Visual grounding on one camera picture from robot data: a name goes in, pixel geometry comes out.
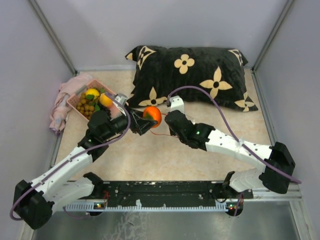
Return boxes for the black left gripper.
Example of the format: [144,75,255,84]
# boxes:
[101,103,158,141]

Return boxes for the orange persimmon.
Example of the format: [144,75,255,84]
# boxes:
[142,106,162,128]

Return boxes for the clear zip bag orange zipper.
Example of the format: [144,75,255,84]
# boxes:
[149,111,177,138]

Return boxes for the brown longan bunch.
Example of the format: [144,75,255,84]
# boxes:
[76,93,98,120]

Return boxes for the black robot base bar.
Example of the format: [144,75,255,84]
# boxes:
[80,172,240,208]

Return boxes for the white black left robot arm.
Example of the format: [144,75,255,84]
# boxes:
[10,106,158,230]

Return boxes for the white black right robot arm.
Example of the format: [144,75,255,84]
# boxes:
[164,110,296,198]

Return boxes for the dark grape bunch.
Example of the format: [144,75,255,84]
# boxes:
[100,106,111,116]

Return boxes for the orange peach fruit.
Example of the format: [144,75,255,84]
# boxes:
[99,93,113,108]

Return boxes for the black pillow cream flowers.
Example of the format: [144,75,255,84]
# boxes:
[125,45,258,112]

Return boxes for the yellow lemon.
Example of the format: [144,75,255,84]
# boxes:
[85,88,100,101]

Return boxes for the pink plastic basket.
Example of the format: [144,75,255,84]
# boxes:
[67,79,121,121]

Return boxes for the pink cloth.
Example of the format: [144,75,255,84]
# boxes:
[49,73,94,134]

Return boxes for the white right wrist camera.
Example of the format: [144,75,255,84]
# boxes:
[166,95,185,114]

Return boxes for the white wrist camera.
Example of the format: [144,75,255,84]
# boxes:
[108,93,128,118]
[166,95,185,114]

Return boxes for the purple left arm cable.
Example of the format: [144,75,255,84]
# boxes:
[9,91,132,221]

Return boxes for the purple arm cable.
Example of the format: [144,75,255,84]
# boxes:
[166,85,302,185]
[9,91,132,221]

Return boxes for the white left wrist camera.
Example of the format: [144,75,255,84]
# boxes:
[108,93,128,118]

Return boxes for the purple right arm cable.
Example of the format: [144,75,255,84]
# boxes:
[166,85,302,185]

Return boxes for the white slotted cable duct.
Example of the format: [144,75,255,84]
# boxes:
[62,201,245,213]

